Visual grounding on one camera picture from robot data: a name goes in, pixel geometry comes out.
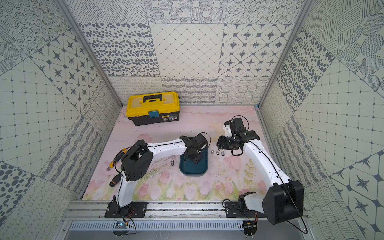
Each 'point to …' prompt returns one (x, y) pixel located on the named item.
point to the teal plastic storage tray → (190, 168)
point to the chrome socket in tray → (212, 151)
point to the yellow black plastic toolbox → (152, 108)
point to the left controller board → (120, 224)
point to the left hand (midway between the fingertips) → (198, 155)
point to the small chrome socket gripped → (217, 152)
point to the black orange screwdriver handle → (115, 180)
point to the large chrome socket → (222, 153)
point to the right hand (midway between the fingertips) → (222, 146)
